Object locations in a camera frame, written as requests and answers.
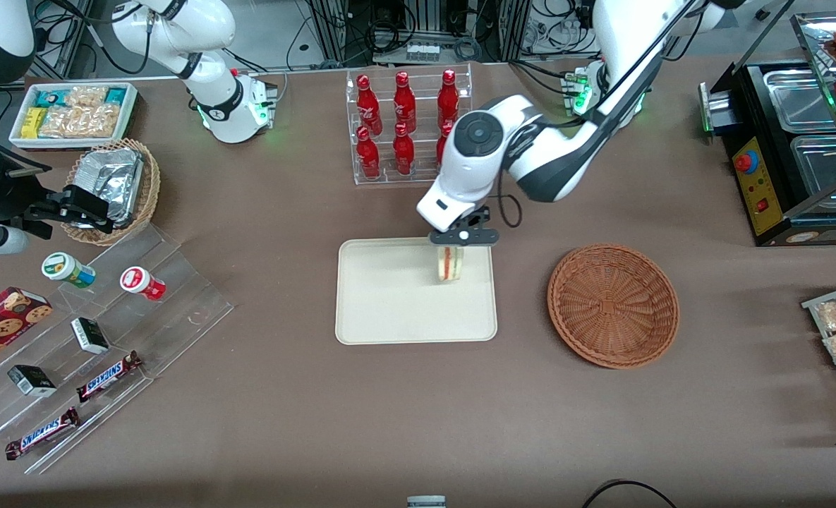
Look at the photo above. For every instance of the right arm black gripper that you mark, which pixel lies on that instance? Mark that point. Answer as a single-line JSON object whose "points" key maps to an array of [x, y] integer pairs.
{"points": [[39, 210]]}

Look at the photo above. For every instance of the beige rectangular serving tray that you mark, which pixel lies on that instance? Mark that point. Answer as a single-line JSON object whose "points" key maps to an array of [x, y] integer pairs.
{"points": [[389, 296]]}

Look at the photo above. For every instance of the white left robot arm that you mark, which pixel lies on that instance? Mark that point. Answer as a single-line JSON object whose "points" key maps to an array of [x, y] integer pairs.
{"points": [[470, 176]]}

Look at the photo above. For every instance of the silver foil wrapped pack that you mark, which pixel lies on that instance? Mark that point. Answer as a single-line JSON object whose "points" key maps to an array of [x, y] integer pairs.
{"points": [[121, 201], [107, 166]]}

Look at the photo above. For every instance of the yellow snack packet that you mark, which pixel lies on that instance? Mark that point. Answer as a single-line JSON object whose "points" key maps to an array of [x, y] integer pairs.
{"points": [[33, 122]]}

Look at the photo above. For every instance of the clear acrylic tiered stand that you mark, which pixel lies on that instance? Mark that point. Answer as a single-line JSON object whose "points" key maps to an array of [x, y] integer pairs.
{"points": [[178, 282]]}

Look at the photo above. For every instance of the brown round wicker basket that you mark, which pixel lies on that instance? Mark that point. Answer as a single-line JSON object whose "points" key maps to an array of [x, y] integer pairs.
{"points": [[612, 307]]}

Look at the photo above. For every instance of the small dark green box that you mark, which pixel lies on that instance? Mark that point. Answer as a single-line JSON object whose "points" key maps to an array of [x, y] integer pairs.
{"points": [[32, 381], [90, 336]]}

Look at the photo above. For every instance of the large clear cracker bag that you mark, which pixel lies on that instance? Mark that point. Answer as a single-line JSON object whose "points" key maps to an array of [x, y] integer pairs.
{"points": [[82, 121]]}

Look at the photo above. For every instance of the aluminium frame post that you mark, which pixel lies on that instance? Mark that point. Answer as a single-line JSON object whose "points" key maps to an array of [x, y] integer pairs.
{"points": [[72, 42]]}

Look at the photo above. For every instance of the red soda bottle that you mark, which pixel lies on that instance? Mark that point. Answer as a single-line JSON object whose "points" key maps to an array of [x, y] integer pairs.
{"points": [[368, 156], [403, 154], [405, 104], [368, 106], [447, 95], [441, 147]]}

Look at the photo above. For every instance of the red lid white cup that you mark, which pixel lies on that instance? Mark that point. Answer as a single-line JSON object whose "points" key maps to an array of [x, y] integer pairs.
{"points": [[139, 281]]}

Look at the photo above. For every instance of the stainless steel warmer pan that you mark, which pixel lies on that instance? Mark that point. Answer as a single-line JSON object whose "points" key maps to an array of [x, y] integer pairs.
{"points": [[798, 102], [827, 169]]}

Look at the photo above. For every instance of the green lid white cup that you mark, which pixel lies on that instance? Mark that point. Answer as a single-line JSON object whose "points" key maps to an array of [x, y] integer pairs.
{"points": [[65, 268]]}

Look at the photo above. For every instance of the white rectangular snack bin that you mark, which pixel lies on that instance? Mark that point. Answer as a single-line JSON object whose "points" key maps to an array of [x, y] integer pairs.
{"points": [[17, 134]]}

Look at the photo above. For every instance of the aluminium equipment rack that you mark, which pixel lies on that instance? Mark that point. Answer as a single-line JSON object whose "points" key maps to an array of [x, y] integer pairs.
{"points": [[432, 14]]}

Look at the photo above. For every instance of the clear acrylic bottle rack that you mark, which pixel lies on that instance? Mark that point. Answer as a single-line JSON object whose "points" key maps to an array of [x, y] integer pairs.
{"points": [[396, 180]]}

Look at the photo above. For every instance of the triangular sandwich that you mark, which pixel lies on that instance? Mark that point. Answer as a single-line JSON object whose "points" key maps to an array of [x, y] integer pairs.
{"points": [[449, 267]]}

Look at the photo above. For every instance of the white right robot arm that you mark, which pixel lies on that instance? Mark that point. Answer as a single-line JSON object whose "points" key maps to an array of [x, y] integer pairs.
{"points": [[213, 106]]}

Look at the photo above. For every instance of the teal snack packet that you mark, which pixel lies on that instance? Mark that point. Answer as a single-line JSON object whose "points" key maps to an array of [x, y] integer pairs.
{"points": [[48, 96], [116, 95]]}

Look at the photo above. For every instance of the red chocolate cookie box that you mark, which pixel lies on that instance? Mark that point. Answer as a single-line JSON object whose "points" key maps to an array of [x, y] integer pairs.
{"points": [[1, 324]]}

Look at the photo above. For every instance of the white power strip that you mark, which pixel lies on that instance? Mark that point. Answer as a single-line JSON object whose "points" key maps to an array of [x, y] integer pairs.
{"points": [[423, 53]]}

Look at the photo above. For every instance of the Snickers chocolate bar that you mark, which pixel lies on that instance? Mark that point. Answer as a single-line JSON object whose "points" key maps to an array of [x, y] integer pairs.
{"points": [[107, 377], [42, 434]]}

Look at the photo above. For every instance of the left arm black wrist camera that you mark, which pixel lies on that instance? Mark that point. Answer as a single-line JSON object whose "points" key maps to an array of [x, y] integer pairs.
{"points": [[481, 236]]}

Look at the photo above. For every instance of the black food warmer appliance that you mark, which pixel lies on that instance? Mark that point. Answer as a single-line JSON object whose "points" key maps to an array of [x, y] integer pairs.
{"points": [[763, 190]]}

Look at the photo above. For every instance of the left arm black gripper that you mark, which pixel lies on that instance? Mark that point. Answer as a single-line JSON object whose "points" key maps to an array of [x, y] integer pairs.
{"points": [[475, 220]]}

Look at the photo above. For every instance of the light tan wicker basket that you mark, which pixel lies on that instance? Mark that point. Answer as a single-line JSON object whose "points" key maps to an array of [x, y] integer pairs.
{"points": [[148, 190]]}

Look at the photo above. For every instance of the grey white small box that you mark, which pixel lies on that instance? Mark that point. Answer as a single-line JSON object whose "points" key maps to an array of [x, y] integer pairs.
{"points": [[426, 502]]}

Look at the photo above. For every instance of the small clear cracker bag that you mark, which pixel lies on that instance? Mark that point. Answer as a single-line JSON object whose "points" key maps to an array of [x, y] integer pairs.
{"points": [[86, 96]]}

